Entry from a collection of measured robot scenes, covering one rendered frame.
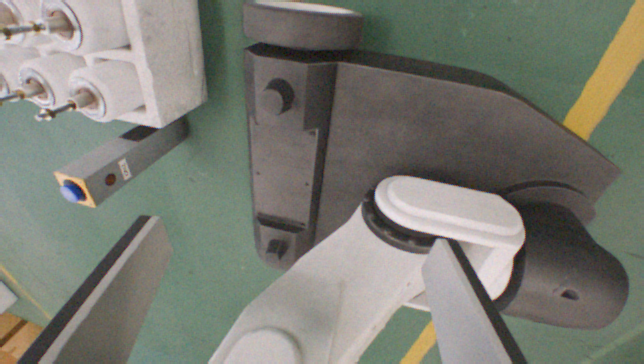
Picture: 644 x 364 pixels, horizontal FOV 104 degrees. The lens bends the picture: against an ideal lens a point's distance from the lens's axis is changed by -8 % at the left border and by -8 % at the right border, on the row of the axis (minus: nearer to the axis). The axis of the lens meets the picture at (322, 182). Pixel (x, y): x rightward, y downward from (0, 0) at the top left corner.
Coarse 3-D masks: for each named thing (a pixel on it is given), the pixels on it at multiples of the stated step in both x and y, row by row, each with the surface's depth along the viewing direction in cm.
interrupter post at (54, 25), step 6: (42, 18) 36; (48, 18) 36; (54, 18) 37; (60, 18) 38; (48, 24) 36; (54, 24) 37; (60, 24) 38; (66, 24) 38; (48, 30) 36; (54, 30) 37; (60, 30) 38; (66, 30) 39
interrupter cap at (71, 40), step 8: (48, 0) 37; (56, 0) 36; (40, 8) 38; (48, 8) 37; (56, 8) 37; (64, 8) 37; (40, 16) 38; (48, 16) 38; (64, 16) 38; (72, 16) 37; (72, 24) 38; (80, 24) 38; (64, 32) 39; (72, 32) 39; (80, 32) 39; (56, 40) 40; (64, 40) 40; (72, 40) 40; (80, 40) 39; (64, 48) 41; (72, 48) 40
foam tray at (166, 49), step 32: (128, 0) 42; (160, 0) 47; (192, 0) 55; (128, 32) 45; (160, 32) 49; (192, 32) 57; (160, 64) 51; (192, 64) 60; (160, 96) 53; (192, 96) 63
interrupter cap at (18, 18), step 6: (0, 0) 38; (6, 0) 38; (0, 6) 39; (6, 6) 39; (12, 6) 38; (12, 12) 39; (18, 12) 39; (12, 18) 40; (18, 18) 39; (12, 24) 41; (18, 24) 40; (12, 36) 42; (18, 36) 41; (24, 36) 41
